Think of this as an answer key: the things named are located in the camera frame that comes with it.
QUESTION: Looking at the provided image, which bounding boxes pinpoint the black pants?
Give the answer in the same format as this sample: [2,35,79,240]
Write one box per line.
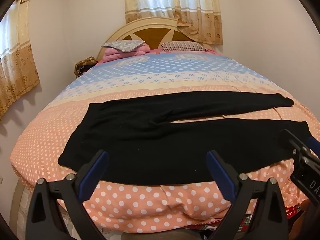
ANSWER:
[57,92,312,186]

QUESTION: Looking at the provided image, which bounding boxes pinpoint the beige floral window curtain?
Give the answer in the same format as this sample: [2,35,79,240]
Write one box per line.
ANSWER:
[0,0,41,120]
[122,0,223,45]

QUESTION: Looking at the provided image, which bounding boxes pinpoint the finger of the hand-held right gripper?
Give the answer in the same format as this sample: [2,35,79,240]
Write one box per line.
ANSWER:
[278,129,313,165]
[307,135,320,160]

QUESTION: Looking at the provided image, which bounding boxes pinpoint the cream wooden headboard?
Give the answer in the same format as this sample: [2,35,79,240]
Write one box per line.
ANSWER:
[96,17,200,60]

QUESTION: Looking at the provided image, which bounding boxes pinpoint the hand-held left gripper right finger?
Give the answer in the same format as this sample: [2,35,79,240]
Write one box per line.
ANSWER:
[205,150,290,240]

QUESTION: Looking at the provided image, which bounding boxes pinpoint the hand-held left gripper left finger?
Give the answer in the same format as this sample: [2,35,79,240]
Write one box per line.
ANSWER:
[29,149,110,240]

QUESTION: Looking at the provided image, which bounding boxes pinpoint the striped pillow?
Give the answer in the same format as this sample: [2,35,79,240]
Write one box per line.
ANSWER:
[161,41,209,52]

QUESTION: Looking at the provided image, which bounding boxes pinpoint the grey floral pillow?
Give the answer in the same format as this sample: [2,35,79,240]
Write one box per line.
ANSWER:
[100,40,145,53]

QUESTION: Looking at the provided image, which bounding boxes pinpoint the brown patterned bag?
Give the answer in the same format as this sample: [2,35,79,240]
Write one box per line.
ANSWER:
[74,57,98,77]

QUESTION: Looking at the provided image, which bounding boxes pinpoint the pink folded blanket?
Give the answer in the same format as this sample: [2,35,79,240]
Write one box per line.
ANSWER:
[104,44,150,62]

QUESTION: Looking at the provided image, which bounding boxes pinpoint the red plaid cloth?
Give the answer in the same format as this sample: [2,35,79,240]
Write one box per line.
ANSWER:
[235,204,304,234]

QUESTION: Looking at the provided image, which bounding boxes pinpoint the polka dot bed blanket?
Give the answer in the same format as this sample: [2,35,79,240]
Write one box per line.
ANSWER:
[9,49,320,233]

